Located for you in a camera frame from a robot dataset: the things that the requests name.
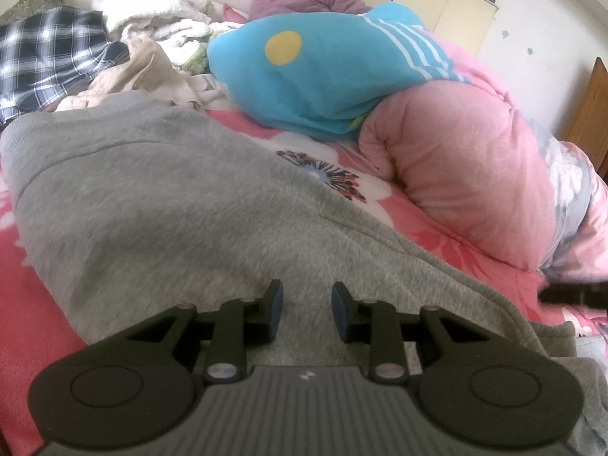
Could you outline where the beige garment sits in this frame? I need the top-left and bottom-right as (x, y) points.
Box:
(45, 35), (224, 115)

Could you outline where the blue pillow with yellow dot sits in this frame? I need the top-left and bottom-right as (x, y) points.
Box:
(206, 2), (471, 141)

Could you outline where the white fleece blanket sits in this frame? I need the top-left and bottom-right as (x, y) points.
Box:
(90, 0), (248, 62)

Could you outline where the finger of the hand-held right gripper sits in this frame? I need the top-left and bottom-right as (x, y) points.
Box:
(541, 282), (608, 307)

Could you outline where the olive patterned pillow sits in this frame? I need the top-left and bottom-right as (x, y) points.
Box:
(0, 0), (67, 24)

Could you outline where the grey hoodie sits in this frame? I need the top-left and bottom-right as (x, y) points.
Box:
(0, 90), (608, 456)

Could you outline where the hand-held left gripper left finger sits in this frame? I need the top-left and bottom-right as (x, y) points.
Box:
(128, 280), (284, 383)

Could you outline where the pink grey floral duvet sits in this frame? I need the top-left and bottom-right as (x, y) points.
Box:
(358, 40), (608, 281)

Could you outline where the wooden door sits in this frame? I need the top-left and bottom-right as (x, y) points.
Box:
(567, 57), (608, 176)

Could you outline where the cream wardrobe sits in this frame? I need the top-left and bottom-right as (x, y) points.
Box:
(349, 0), (499, 60)

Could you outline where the navy white plaid shirt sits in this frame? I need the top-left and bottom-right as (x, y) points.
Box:
(0, 6), (129, 127)

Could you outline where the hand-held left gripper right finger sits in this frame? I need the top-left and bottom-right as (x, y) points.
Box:
(332, 281), (485, 383)

